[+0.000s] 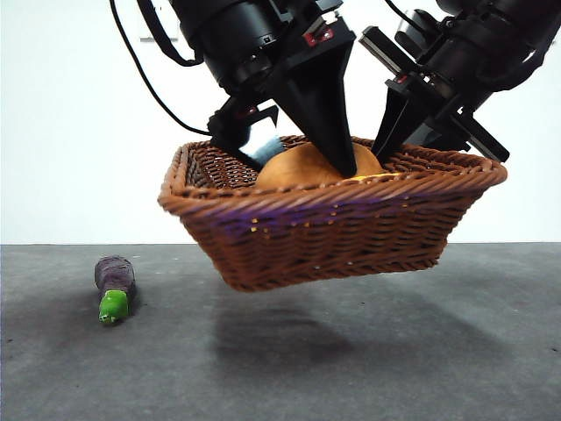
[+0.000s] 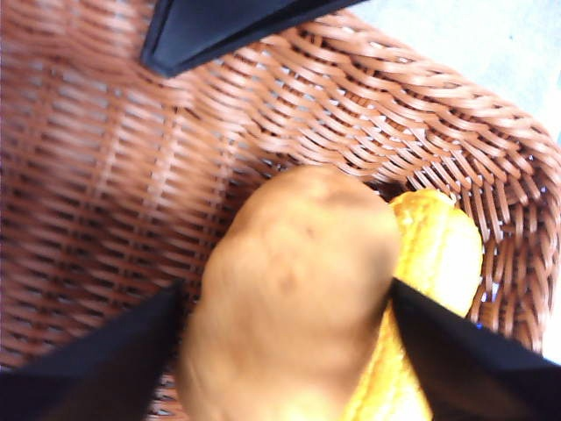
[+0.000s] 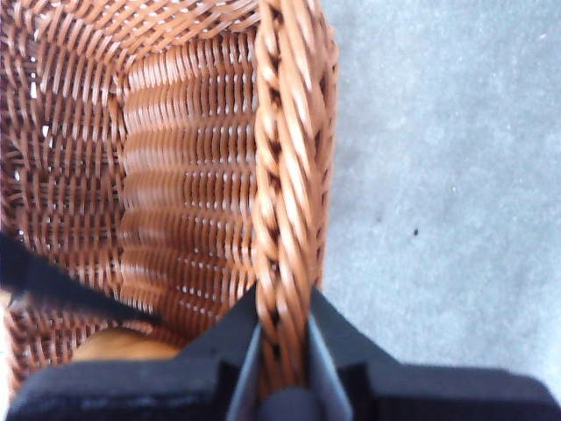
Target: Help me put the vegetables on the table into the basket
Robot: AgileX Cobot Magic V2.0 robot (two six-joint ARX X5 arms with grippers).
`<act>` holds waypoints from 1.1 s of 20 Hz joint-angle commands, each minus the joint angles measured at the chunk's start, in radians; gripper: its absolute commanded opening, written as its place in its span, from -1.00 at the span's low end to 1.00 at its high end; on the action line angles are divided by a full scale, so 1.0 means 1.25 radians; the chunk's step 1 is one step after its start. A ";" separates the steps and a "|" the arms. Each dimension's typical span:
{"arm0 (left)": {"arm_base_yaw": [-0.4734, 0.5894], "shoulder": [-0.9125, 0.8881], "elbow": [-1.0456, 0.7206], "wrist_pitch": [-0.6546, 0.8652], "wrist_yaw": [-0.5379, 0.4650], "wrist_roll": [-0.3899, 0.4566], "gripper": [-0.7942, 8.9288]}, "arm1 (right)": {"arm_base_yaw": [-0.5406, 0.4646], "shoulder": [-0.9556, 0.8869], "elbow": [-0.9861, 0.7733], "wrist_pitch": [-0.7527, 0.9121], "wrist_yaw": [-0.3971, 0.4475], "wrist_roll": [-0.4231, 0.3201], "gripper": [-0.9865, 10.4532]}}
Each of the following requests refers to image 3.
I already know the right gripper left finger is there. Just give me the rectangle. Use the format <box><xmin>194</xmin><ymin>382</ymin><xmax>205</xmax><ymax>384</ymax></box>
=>
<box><xmin>8</xmin><ymin>282</ymin><xmax>265</xmax><ymax>421</ymax></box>

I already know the brown wicker basket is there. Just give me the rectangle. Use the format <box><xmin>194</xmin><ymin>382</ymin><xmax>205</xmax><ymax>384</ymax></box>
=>
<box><xmin>0</xmin><ymin>0</ymin><xmax>341</xmax><ymax>396</ymax></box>

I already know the brown potato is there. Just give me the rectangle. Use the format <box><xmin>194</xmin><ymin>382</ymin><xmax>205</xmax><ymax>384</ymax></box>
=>
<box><xmin>72</xmin><ymin>328</ymin><xmax>183</xmax><ymax>365</ymax></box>

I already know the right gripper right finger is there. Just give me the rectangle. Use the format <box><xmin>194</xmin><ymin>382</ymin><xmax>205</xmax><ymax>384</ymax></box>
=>
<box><xmin>305</xmin><ymin>288</ymin><xmax>561</xmax><ymax>421</ymax></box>

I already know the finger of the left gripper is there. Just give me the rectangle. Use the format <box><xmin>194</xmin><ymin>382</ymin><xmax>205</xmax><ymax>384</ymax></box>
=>
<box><xmin>0</xmin><ymin>231</ymin><xmax>155</xmax><ymax>326</ymax></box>

